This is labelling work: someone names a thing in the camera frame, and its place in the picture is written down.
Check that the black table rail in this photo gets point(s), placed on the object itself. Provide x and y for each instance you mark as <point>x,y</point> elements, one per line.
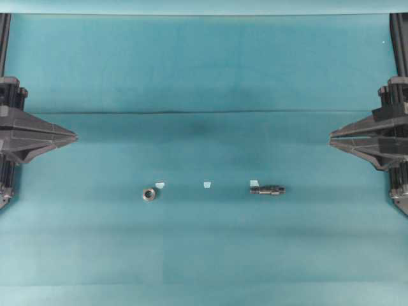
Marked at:
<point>399,33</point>
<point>5,22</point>

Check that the black right table rail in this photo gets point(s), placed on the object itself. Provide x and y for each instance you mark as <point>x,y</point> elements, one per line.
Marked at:
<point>399,33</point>

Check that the left pale tape marker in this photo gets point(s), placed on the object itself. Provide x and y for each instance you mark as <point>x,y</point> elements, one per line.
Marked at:
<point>160,185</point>

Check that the dark threaded metal shaft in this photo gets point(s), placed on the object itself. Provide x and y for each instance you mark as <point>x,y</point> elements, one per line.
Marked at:
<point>268,190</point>

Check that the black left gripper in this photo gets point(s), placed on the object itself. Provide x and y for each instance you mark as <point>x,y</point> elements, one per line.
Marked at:
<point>23,150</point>

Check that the black left table rail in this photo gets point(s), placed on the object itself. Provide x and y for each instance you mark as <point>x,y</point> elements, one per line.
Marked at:
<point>5,22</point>

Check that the teal table cloth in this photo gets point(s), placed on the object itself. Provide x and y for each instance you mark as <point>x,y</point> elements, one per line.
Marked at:
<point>187,92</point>

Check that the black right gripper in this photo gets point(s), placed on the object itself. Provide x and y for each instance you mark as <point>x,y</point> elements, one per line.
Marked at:
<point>388,122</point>

